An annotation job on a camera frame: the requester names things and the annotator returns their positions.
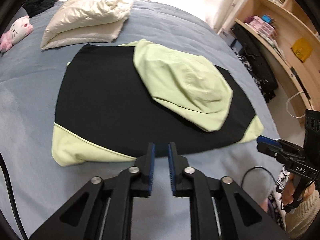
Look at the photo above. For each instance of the black clothes pile by window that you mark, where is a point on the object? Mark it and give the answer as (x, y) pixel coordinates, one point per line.
(35, 7)

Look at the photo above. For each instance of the pink mini drawer box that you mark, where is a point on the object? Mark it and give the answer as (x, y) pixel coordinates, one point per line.
(260, 26)

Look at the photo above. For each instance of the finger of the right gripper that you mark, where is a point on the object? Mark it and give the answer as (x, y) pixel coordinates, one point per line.
(289, 160)
(271, 142)

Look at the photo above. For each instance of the beige knit sleeve right forearm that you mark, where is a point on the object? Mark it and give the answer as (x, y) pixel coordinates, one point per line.
(299, 222)

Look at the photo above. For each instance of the blue toy on drawers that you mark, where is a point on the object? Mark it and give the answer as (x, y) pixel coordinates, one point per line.
(267, 19)

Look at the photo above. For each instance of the white blue box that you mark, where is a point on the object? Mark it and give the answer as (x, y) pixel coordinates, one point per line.
(229, 39)

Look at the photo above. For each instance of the yellow paper on shelf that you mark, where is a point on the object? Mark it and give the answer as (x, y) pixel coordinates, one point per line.
(302, 49)

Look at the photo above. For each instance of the person's right hand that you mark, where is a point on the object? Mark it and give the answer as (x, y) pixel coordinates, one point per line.
(289, 189)

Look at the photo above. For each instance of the black white printed bedsheet edge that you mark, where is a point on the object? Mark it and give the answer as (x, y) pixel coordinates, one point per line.
(275, 206)

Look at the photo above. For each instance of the folded cream puffer jacket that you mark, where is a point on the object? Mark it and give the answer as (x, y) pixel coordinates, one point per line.
(84, 21)

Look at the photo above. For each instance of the green and black hooded jacket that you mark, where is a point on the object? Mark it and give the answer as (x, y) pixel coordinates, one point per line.
(113, 101)

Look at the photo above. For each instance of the black white patterned cloth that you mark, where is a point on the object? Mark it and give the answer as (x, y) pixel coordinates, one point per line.
(258, 66)

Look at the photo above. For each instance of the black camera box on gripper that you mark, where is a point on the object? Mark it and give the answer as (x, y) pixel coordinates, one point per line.
(311, 129)

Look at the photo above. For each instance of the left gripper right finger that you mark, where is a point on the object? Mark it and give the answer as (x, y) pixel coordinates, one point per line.
(219, 208)

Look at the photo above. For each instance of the wooden shelf unit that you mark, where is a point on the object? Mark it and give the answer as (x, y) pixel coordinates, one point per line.
(300, 81)

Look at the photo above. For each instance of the pink white cat plush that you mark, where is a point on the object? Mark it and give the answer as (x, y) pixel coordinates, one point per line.
(20, 29)

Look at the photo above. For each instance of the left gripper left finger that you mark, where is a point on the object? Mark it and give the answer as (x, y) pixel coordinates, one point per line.
(102, 208)

